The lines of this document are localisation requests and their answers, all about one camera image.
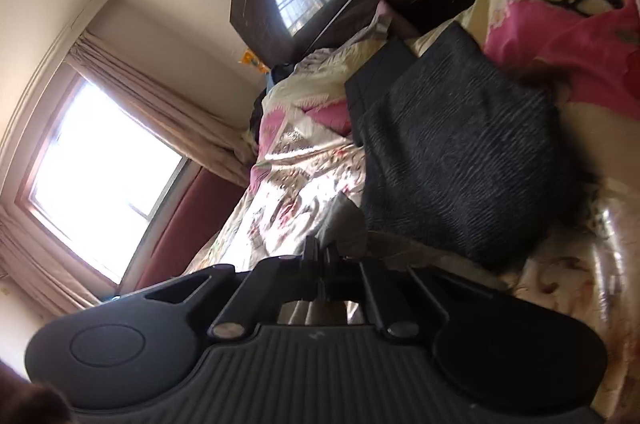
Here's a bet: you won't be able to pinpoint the window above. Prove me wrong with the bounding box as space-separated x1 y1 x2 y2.
20 71 193 287

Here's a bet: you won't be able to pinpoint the green pants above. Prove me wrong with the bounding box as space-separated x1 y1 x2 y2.
320 193 371 255

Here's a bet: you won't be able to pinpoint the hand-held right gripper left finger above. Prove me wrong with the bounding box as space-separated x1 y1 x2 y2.
144 235 326 340

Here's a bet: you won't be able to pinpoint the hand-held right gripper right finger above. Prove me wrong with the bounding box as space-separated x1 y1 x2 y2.
324 245 453 340

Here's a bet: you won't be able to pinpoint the small black cloth pile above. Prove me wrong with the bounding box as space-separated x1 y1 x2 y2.
250 62 296 139

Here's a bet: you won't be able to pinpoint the maroon sofa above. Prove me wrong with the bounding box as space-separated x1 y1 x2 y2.
135 166 246 292

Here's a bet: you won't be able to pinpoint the floral satin bedspread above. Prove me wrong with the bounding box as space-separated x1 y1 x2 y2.
190 0 640 424

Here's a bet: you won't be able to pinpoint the dark grey folded cloth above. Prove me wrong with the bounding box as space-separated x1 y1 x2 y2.
359 21 583 272

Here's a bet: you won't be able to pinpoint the dark blue folded cloth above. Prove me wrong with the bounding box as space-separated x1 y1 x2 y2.
344 38 417 147

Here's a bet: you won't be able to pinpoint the yellow package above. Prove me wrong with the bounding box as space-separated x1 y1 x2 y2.
239 48 268 73

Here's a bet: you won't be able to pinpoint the beige curtain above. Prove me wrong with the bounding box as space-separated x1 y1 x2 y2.
0 204 121 320
65 31 258 187

